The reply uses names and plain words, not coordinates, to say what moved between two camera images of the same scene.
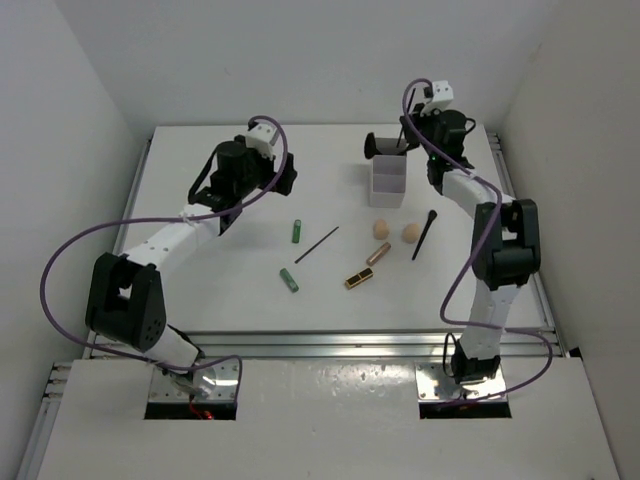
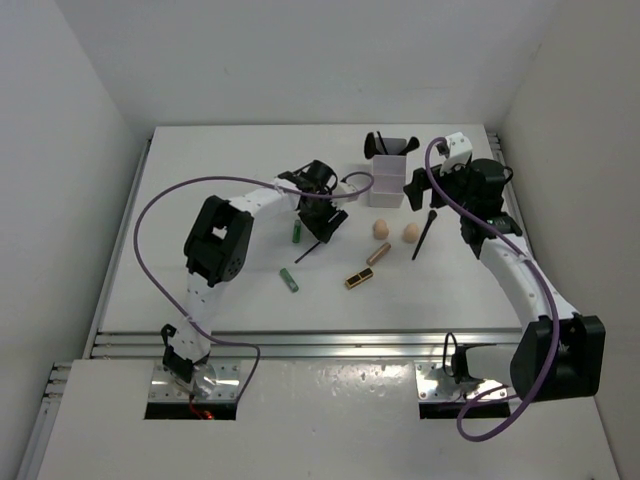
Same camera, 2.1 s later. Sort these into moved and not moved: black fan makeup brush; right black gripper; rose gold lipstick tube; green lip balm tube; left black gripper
Moved: right black gripper; left black gripper
Not moved: black fan makeup brush; rose gold lipstick tube; green lip balm tube
